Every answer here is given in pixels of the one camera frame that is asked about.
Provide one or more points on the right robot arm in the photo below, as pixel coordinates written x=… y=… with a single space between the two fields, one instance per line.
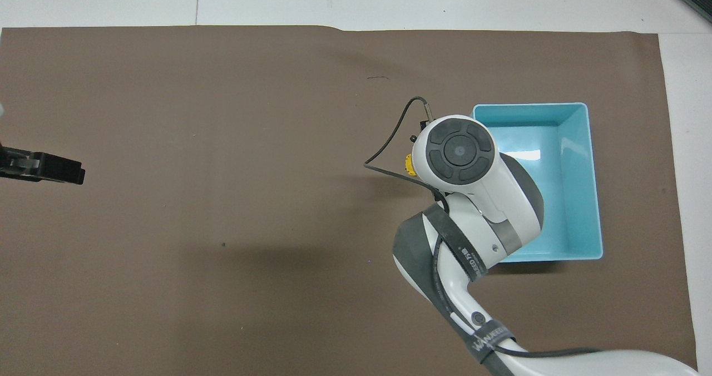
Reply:
x=489 y=198

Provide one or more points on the light blue plastic bin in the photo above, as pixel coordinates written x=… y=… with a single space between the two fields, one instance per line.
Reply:
x=578 y=198

